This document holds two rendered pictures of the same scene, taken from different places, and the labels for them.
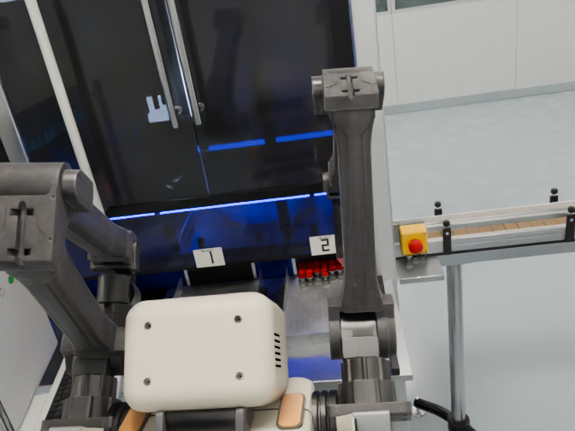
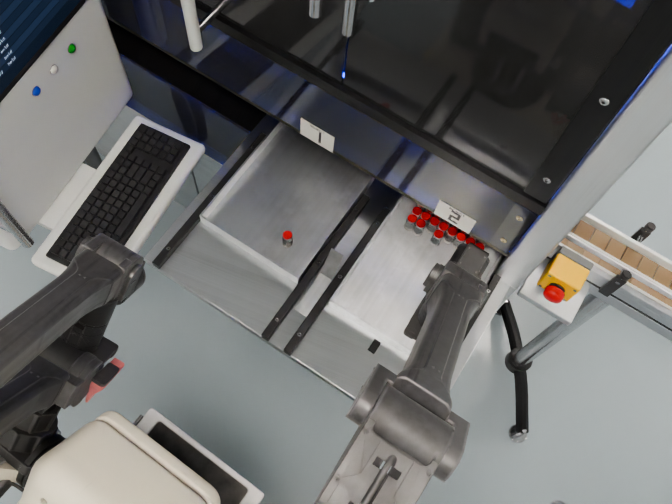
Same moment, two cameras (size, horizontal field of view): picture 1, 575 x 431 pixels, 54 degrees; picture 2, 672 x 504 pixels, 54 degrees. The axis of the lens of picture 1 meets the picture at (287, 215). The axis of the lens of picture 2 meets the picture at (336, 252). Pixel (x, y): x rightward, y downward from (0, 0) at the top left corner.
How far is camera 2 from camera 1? 85 cm
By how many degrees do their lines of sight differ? 43
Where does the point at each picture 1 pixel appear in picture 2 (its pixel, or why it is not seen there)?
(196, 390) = not seen: outside the picture
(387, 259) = (516, 272)
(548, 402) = (630, 387)
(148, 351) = not seen: outside the picture
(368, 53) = (655, 109)
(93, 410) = (17, 445)
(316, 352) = (354, 339)
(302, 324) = (369, 285)
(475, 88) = not seen: outside the picture
